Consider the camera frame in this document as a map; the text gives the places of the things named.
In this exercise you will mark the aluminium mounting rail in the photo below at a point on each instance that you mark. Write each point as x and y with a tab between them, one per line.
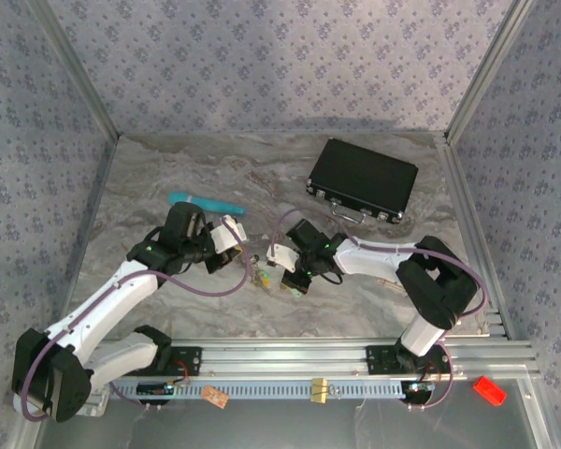
280	357

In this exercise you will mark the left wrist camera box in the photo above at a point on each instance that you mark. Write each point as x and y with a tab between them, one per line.
224	236

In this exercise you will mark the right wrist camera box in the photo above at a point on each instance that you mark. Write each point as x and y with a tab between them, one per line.
283	257

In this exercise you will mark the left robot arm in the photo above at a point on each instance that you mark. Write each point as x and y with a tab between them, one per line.
121	290

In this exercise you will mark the teal pen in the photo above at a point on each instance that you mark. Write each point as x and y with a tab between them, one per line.
215	203

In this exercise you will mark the aluminium frame post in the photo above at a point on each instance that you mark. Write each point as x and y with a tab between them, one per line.
491	65
75	70

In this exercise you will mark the aluminium side rail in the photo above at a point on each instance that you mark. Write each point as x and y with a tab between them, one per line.
463	196

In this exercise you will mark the red plastic block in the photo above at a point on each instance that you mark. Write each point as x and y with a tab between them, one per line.
489	390

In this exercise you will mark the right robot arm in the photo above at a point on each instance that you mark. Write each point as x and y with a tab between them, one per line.
378	257

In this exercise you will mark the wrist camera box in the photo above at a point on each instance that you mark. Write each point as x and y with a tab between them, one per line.
283	257
224	236

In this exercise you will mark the yellow key tag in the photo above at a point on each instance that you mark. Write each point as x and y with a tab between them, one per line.
262	281

